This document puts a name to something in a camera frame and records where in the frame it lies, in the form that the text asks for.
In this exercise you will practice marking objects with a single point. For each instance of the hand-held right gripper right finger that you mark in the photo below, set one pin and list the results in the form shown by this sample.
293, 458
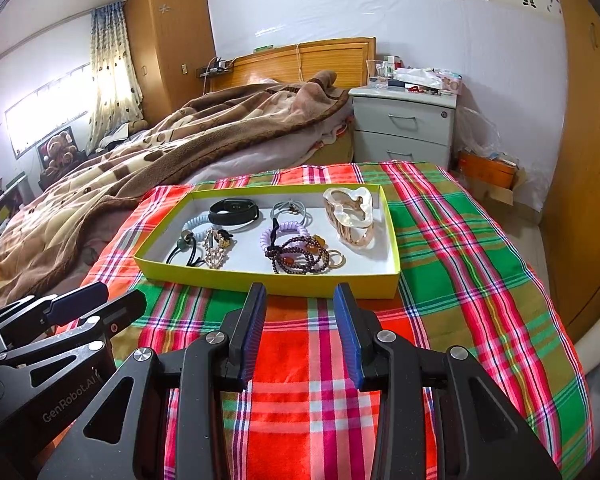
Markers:
346, 335

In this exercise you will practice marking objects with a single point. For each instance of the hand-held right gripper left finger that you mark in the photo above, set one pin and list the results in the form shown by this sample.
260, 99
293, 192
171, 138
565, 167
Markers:
254, 340

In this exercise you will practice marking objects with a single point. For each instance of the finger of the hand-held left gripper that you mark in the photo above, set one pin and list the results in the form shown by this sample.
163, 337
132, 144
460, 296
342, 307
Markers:
80, 302
120, 310

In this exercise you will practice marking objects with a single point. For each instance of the yellow-green cardboard box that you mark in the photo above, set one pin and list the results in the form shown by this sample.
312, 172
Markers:
245, 260

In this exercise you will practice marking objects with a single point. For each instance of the beige striped hair claw clip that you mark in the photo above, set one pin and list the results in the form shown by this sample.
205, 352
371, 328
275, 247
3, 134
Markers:
355, 240

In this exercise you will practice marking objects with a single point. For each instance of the clear hair claw clip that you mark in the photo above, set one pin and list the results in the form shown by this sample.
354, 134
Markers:
362, 215

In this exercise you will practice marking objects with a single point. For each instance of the dark shelf with bottles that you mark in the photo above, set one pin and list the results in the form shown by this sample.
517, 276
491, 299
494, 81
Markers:
0, 210

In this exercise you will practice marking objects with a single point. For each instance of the black smart band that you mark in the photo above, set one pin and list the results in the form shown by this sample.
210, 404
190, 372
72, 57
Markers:
232, 204

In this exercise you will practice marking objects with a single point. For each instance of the brown patterned blanket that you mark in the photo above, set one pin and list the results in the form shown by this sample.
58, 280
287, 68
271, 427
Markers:
130, 170

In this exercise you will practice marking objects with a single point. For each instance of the plaid cloth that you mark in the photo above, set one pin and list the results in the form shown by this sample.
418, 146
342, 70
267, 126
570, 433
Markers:
480, 260

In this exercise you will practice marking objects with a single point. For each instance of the brown teddy bear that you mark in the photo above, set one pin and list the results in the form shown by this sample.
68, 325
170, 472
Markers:
60, 147

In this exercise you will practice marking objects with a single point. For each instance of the window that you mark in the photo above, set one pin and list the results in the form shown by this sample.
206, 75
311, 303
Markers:
45, 110

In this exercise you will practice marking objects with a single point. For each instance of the brown cardboard box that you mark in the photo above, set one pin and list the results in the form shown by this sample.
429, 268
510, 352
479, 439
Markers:
500, 196

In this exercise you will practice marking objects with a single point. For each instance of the grey nightstand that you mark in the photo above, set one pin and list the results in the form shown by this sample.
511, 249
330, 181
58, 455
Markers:
405, 130

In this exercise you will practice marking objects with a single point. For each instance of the orange box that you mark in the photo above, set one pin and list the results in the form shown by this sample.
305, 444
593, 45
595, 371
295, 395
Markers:
485, 172

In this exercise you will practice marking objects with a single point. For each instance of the dotted curtain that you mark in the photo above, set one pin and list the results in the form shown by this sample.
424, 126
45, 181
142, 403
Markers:
112, 75

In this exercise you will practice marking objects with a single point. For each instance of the clear plastic bag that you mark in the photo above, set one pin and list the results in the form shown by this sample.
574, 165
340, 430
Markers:
477, 132

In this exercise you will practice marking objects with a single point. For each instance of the clear glass cup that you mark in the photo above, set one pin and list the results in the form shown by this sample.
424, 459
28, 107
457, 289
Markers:
377, 77

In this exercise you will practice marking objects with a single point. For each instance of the power strip with plugs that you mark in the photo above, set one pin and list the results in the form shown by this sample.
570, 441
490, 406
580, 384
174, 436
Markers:
217, 66

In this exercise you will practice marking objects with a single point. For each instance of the wooden wardrobe with stars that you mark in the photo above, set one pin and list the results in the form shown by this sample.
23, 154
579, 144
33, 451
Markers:
165, 50

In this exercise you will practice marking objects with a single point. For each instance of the clutter of small packages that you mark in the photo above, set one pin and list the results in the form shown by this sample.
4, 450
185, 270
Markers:
425, 79

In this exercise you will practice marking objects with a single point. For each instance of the small green box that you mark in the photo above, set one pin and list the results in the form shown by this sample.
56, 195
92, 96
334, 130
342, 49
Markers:
263, 48

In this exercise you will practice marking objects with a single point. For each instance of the large wooden wardrobe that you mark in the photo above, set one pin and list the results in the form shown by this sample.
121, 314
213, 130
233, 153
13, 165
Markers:
590, 160

